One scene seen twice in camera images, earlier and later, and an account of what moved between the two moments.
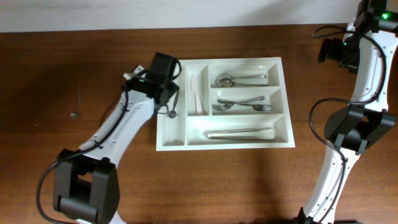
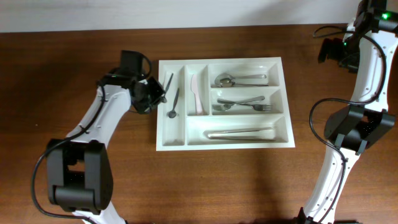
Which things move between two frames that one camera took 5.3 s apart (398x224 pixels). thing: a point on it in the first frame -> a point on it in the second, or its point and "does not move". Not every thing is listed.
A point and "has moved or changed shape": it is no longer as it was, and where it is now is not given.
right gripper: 333,53 does not move
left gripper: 174,86 -> 143,104
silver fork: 228,106 does not move
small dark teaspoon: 74,115 has moved or changed shape
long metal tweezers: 252,134 does not move
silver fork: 257,107 does not move
